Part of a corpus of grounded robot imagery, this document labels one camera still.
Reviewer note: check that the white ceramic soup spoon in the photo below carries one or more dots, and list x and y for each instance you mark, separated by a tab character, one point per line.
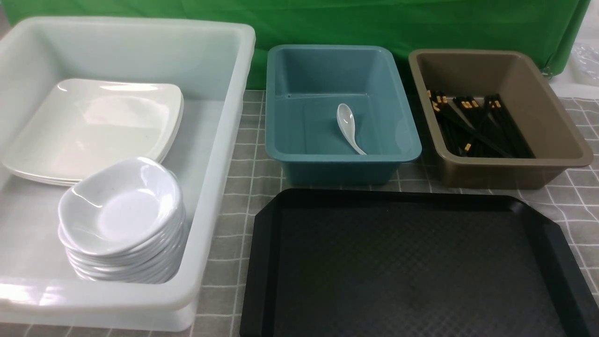
346	123

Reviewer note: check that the brown plastic bin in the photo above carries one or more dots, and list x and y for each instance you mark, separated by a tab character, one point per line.
556	142

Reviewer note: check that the large white plastic tub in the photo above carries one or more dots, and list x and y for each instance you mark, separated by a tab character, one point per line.
210	63

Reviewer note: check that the teal plastic bin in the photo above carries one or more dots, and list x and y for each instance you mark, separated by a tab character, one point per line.
305	85

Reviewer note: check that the stack of white bowls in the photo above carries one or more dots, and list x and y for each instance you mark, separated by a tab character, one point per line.
125	223

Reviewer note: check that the green backdrop cloth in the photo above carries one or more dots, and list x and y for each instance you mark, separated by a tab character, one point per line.
544	30

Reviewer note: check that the grey checked tablecloth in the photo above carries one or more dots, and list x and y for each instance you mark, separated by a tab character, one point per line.
571	200

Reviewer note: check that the large white square plate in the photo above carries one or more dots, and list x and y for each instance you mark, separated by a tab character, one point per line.
98	126

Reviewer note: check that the bundle of black chopsticks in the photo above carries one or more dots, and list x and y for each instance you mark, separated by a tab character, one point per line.
478	130

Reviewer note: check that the black plastic serving tray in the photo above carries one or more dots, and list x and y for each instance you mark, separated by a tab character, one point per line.
357	263

